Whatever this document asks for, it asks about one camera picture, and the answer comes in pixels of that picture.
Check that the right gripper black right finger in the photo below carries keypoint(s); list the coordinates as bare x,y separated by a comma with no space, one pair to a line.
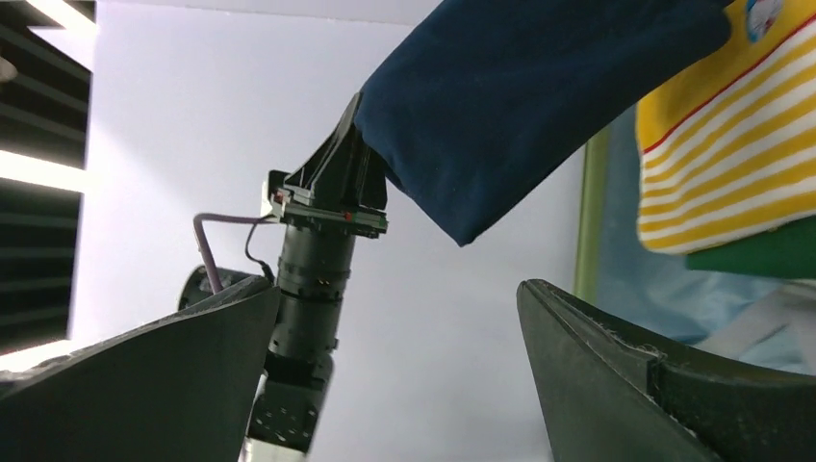
611,390

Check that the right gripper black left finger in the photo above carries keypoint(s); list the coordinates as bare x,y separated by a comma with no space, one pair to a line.
177,389

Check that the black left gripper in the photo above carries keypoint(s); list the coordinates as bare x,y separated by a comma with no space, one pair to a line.
341,187

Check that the green suitcase with blue lining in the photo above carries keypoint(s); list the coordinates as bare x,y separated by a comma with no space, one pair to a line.
654,291

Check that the navy blue cloth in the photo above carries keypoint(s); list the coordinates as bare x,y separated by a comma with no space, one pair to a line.
484,99

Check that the dark green cloth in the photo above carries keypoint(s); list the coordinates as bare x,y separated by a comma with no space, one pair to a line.
787,252

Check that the yellow striped towel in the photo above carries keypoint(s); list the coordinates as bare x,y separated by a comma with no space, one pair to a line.
728,145

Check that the white shirt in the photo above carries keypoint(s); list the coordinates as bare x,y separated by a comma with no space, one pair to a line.
776,332

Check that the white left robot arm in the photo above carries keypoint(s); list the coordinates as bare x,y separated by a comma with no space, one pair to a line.
311,276

